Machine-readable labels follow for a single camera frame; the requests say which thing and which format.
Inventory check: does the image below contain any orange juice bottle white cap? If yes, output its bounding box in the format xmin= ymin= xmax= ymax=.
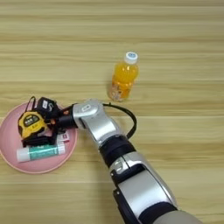
xmin=107 ymin=51 xmax=140 ymax=102

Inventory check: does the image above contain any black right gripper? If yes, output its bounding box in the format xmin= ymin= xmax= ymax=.
xmin=21 ymin=104 xmax=79 ymax=148

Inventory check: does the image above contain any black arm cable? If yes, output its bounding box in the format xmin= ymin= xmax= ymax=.
xmin=101 ymin=102 xmax=137 ymax=140

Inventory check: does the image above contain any pink round plate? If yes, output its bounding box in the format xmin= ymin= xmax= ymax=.
xmin=0 ymin=100 xmax=79 ymax=175

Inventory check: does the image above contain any yellow black tape measure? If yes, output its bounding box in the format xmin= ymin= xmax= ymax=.
xmin=17 ymin=95 xmax=51 ymax=140

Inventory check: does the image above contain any small pink white card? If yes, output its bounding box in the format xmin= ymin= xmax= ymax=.
xmin=55 ymin=129 xmax=71 ymax=144

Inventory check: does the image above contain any white green glue stick tube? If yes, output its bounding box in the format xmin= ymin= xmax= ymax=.
xmin=16 ymin=142 xmax=67 ymax=163

